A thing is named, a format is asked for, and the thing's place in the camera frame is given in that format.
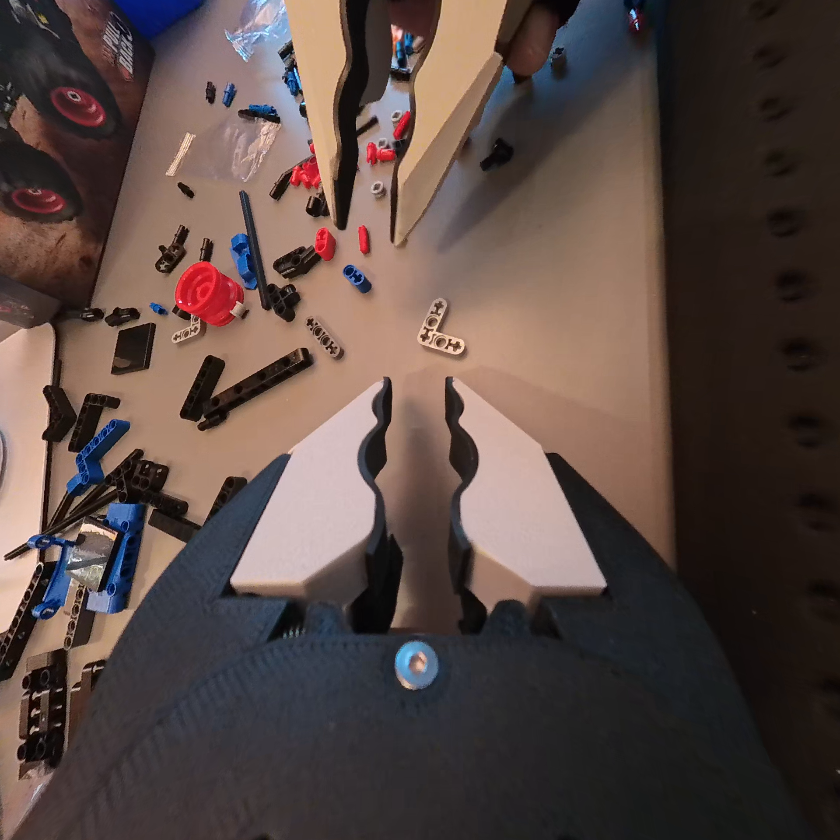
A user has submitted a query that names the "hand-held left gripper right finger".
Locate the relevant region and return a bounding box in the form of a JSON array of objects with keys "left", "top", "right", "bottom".
[{"left": 445, "top": 377, "right": 608, "bottom": 634}]

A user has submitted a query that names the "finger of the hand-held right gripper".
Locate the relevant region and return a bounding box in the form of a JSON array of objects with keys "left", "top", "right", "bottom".
[
  {"left": 390, "top": 0, "right": 511, "bottom": 248},
  {"left": 285, "top": 0, "right": 396, "bottom": 232}
]

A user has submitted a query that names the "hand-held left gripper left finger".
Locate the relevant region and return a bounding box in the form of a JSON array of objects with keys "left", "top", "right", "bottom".
[{"left": 230, "top": 377, "right": 403, "bottom": 634}]

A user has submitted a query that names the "pile of small mixed bricks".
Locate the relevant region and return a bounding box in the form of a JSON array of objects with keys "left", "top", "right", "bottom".
[{"left": 203, "top": 0, "right": 648, "bottom": 219}]

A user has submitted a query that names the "grey desk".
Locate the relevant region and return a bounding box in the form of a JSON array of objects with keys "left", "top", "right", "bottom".
[{"left": 0, "top": 0, "right": 677, "bottom": 840}]

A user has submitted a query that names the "person's right hand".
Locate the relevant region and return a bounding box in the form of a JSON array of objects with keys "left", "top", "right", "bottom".
[{"left": 495, "top": 0, "right": 583, "bottom": 84}]

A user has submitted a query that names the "clear plastic bag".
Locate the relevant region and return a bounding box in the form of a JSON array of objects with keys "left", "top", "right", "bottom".
[
  {"left": 165, "top": 118, "right": 283, "bottom": 184},
  {"left": 224, "top": 0, "right": 291, "bottom": 64}
]

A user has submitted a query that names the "short black beam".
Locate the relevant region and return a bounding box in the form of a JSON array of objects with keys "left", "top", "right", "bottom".
[
  {"left": 179, "top": 354, "right": 227, "bottom": 421},
  {"left": 203, "top": 476, "right": 249, "bottom": 525}
]

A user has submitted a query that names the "long black beam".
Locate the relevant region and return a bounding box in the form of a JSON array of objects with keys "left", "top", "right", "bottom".
[{"left": 197, "top": 348, "right": 315, "bottom": 433}]

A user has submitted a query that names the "black perforated connector brick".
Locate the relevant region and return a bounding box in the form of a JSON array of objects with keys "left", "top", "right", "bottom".
[{"left": 118, "top": 459, "right": 190, "bottom": 517}]

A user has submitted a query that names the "blue plastic bin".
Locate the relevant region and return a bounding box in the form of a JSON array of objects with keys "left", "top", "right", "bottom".
[{"left": 112, "top": 0, "right": 206, "bottom": 42}]

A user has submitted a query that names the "blue and black brick assembly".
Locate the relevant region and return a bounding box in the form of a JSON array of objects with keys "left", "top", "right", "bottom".
[{"left": 29, "top": 502, "right": 147, "bottom": 622}]

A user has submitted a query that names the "long black axle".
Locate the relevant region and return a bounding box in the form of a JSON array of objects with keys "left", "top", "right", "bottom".
[{"left": 238, "top": 190, "right": 274, "bottom": 311}]

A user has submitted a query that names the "light grey thin beam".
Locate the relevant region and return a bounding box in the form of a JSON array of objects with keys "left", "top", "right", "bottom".
[{"left": 305, "top": 316, "right": 346, "bottom": 361}]

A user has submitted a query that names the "blue curved brick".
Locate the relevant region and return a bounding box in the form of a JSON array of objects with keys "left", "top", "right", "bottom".
[{"left": 230, "top": 233, "right": 259, "bottom": 290}]

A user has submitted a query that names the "blue angled beam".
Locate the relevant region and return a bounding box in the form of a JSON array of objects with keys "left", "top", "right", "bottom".
[{"left": 66, "top": 419, "right": 131, "bottom": 497}]

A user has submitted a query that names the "thin black axle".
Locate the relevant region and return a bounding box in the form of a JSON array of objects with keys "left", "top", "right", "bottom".
[{"left": 3, "top": 448, "right": 146, "bottom": 563}]

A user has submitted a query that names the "black cross-hole connector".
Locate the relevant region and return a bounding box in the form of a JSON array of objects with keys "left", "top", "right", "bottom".
[{"left": 155, "top": 225, "right": 192, "bottom": 274}]

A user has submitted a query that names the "black flat panel tile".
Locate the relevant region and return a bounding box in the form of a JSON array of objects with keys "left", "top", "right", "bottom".
[{"left": 110, "top": 323, "right": 158, "bottom": 377}]

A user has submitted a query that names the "red wheel hub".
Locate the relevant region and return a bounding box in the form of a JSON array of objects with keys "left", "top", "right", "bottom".
[{"left": 174, "top": 261, "right": 241, "bottom": 327}]

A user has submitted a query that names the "black perforated panel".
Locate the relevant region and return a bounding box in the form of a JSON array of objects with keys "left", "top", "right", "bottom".
[{"left": 656, "top": 0, "right": 840, "bottom": 840}]

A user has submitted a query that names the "black bent connector beam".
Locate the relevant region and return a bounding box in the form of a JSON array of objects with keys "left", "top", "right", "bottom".
[{"left": 41, "top": 384, "right": 78, "bottom": 442}]

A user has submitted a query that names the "toy truck set box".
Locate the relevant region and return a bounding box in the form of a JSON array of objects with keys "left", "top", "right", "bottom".
[{"left": 0, "top": 0, "right": 156, "bottom": 324}]

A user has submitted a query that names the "white book stand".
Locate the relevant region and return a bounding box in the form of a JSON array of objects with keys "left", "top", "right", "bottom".
[{"left": 0, "top": 322, "right": 58, "bottom": 652}]

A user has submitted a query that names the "black straight beam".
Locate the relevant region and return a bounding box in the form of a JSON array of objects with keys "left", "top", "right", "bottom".
[{"left": 0, "top": 561, "right": 49, "bottom": 681}]

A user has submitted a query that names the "black rectangular frame brick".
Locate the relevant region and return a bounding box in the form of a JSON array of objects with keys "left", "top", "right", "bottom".
[{"left": 16, "top": 648, "right": 70, "bottom": 770}]

